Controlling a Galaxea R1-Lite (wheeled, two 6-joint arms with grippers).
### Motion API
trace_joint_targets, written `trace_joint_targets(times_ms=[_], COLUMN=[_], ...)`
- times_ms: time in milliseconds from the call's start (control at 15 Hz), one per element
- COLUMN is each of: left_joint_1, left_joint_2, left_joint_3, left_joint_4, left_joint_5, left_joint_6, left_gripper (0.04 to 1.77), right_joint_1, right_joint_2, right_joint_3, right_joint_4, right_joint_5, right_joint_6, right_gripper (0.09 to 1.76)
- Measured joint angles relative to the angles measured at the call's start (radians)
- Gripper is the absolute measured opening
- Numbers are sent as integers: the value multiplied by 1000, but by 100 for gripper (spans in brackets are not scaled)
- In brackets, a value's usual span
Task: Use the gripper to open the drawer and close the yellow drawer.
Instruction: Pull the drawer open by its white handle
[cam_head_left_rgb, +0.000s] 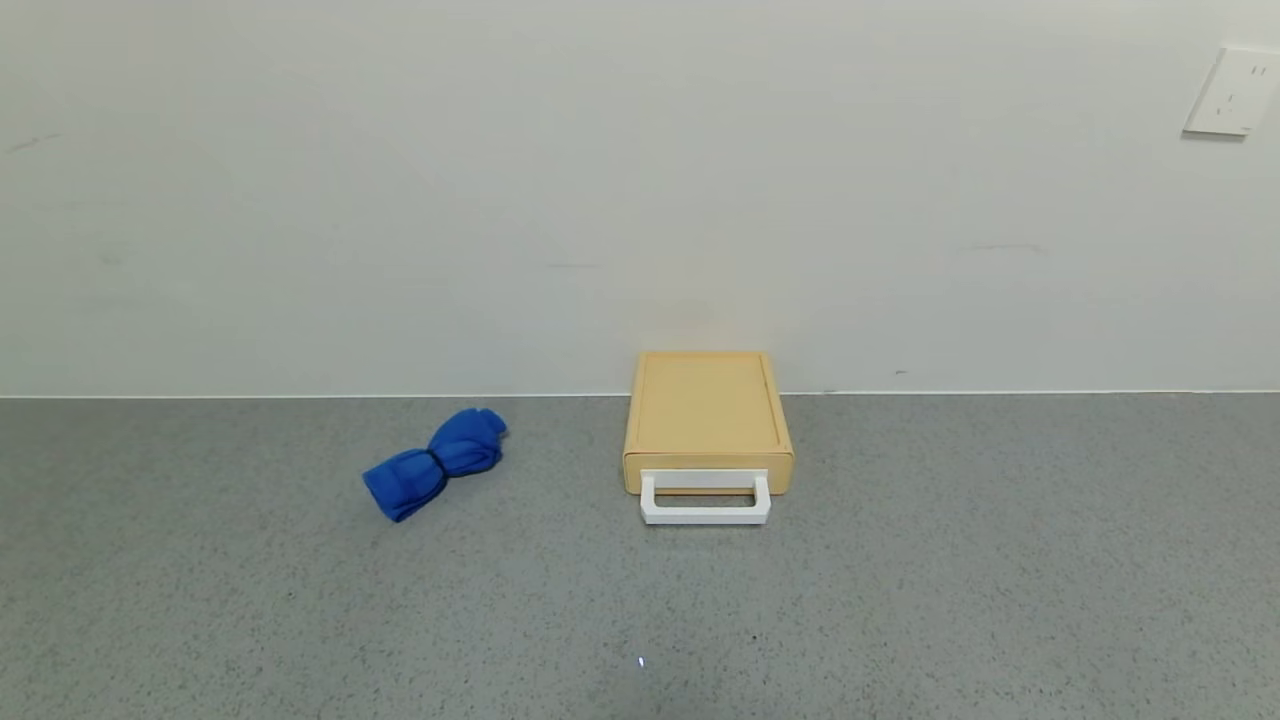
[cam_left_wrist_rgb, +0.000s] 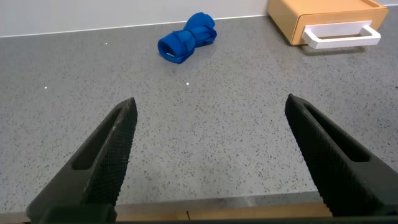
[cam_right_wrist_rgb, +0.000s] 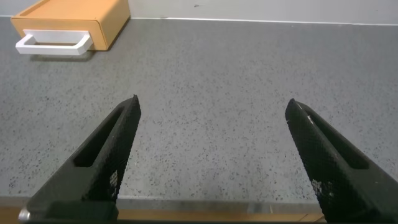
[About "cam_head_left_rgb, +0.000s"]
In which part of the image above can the rolled blue cloth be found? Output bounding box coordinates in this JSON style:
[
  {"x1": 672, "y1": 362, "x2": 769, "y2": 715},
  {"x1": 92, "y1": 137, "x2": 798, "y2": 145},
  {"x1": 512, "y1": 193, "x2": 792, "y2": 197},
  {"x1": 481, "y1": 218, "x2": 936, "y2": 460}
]
[{"x1": 362, "y1": 407, "x2": 509, "y2": 523}]

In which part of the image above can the yellow drawer cabinet case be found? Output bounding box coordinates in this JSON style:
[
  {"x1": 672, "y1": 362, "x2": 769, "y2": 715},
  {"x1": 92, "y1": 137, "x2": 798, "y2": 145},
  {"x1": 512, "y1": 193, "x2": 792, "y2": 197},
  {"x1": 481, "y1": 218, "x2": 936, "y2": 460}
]
[{"x1": 622, "y1": 350, "x2": 796, "y2": 471}]

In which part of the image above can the yellow drawer with white handle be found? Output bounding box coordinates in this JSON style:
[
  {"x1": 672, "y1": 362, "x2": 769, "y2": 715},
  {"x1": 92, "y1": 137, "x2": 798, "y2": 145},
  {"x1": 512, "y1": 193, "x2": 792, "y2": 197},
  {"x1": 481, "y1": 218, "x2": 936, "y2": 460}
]
[{"x1": 624, "y1": 455, "x2": 795, "y2": 527}]

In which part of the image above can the white wall socket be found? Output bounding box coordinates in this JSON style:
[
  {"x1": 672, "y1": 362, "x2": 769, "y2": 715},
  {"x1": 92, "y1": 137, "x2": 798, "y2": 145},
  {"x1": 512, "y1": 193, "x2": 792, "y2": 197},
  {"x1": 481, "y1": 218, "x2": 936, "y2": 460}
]
[{"x1": 1182, "y1": 45, "x2": 1280, "y2": 138}]

